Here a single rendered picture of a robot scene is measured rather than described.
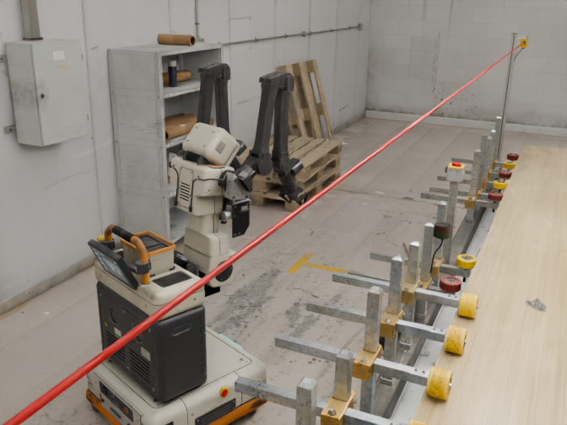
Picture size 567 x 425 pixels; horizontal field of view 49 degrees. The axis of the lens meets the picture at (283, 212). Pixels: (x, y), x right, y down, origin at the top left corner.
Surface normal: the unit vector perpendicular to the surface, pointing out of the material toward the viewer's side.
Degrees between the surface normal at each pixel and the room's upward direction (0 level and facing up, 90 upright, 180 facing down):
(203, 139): 48
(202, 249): 82
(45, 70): 90
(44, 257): 90
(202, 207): 90
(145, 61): 90
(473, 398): 0
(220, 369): 0
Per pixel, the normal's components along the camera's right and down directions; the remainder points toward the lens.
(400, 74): -0.42, 0.30
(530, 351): 0.02, -0.94
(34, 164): 0.91, 0.15
